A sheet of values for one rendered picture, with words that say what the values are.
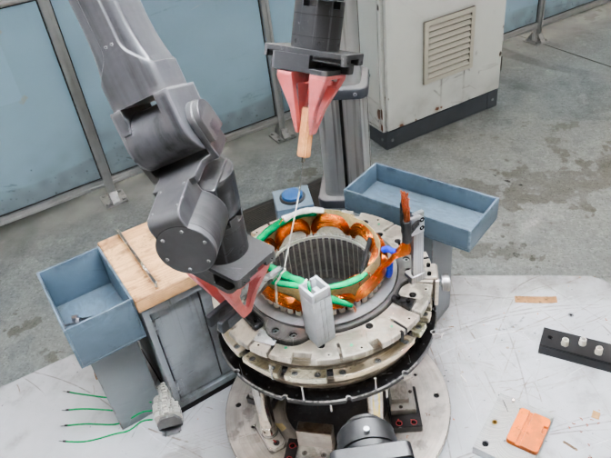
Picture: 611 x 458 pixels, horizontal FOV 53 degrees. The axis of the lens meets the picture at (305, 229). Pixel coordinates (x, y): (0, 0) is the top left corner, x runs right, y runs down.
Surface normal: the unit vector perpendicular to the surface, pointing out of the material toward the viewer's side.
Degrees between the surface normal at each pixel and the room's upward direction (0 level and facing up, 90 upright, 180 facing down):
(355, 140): 90
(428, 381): 0
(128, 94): 71
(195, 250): 91
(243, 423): 0
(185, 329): 90
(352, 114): 90
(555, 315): 0
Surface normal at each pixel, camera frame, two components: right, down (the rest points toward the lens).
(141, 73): -0.27, 0.32
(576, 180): -0.11, -0.79
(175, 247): -0.11, 0.63
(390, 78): 0.50, 0.48
